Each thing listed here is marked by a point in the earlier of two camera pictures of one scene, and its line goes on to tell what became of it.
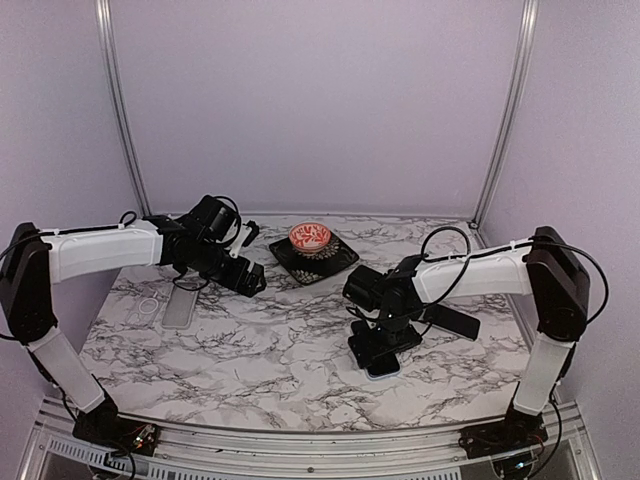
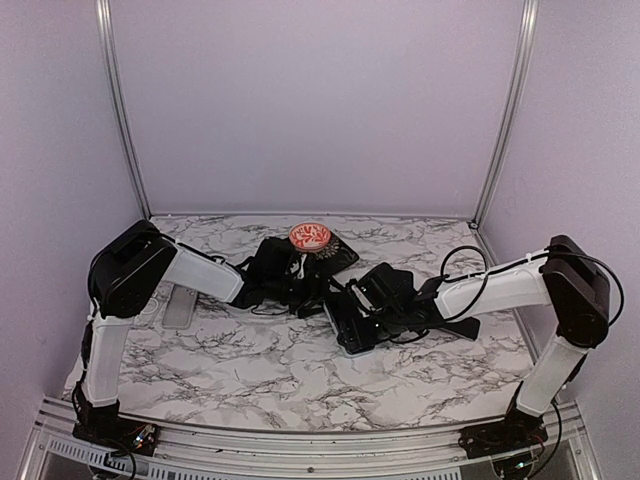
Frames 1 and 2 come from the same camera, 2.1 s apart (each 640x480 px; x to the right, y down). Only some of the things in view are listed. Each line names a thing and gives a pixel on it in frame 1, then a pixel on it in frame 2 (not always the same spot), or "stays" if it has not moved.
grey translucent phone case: [178, 312] stays
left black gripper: [234, 280] -> [312, 295]
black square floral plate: [309, 268] stays
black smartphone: [452, 321] stays
